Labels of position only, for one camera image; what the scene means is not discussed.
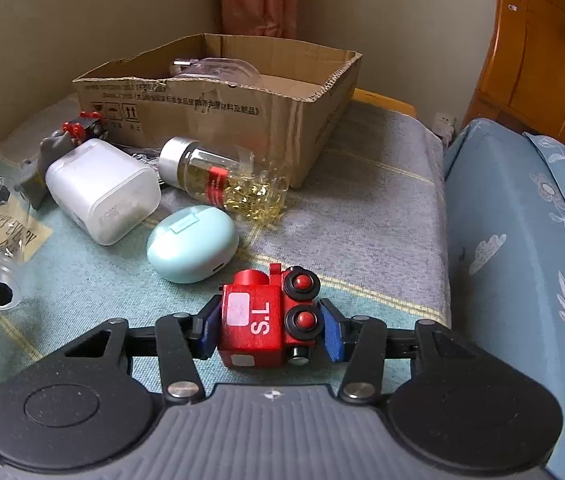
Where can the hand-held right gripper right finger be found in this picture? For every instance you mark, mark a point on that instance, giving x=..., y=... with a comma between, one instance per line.
x=332, y=335

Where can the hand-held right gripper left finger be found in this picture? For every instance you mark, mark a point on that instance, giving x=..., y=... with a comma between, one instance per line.
x=207, y=327

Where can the red wooden toy train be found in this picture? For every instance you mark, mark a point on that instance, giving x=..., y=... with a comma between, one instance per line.
x=257, y=330

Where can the mint green earbud case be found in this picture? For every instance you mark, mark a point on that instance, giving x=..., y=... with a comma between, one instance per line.
x=192, y=245

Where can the grey rubber toy figure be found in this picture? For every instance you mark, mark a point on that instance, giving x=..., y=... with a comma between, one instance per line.
x=55, y=150

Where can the white plastic bottle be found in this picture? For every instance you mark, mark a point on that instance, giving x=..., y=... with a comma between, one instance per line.
x=102, y=190

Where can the glass bottle of yellow capsules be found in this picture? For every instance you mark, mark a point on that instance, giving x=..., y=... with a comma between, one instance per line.
x=202, y=170

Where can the brown cardboard box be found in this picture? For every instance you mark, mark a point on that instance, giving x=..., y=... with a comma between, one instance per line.
x=212, y=115

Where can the clear correction tape dispenser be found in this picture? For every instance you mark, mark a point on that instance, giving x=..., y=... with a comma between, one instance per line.
x=217, y=67

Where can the blue floral bedding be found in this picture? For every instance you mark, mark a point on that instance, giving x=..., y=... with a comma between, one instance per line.
x=502, y=270

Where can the wooden headboard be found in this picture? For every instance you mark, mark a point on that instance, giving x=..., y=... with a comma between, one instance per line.
x=547, y=60

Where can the white wall charger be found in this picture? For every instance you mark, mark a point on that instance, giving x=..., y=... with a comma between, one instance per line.
x=445, y=127

